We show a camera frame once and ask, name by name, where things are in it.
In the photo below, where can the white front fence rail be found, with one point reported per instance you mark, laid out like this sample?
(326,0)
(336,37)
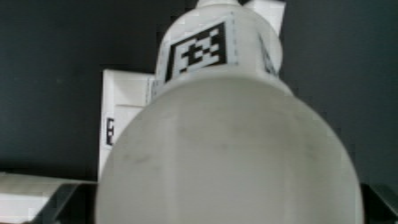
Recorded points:
(27,191)

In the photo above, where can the white lamp bulb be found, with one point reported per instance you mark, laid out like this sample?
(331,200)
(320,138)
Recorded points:
(228,157)

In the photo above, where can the white lamp base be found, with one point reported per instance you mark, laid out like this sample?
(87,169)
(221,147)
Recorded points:
(121,110)

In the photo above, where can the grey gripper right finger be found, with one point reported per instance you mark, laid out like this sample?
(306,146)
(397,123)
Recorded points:
(381,204)

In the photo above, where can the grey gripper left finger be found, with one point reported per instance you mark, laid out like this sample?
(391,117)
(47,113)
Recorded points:
(70,207)

